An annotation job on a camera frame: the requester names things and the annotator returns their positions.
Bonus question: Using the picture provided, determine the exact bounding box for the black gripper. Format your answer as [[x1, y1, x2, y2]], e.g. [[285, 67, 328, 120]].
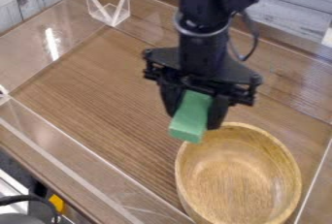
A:
[[143, 48, 262, 130]]

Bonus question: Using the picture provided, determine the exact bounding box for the green rectangular block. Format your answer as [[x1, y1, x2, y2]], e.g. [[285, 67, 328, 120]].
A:
[[169, 90, 213, 144]]

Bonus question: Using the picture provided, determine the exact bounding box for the brown wooden bowl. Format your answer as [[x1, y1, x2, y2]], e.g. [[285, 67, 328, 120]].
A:
[[175, 122, 303, 224]]

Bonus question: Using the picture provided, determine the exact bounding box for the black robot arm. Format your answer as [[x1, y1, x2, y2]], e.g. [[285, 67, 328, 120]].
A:
[[143, 0, 262, 130]]

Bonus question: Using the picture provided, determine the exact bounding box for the yellow tag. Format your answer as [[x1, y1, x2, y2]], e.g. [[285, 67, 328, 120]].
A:
[[48, 194, 64, 213]]

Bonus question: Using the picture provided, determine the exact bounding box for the clear acrylic corner bracket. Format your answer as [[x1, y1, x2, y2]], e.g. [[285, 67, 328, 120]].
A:
[[86, 0, 131, 27]]

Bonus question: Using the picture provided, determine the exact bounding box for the clear acrylic barrier wall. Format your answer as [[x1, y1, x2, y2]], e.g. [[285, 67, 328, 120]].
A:
[[0, 85, 194, 224]]

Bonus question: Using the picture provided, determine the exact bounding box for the black cable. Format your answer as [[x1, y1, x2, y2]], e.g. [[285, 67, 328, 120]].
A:
[[0, 194, 60, 224]]

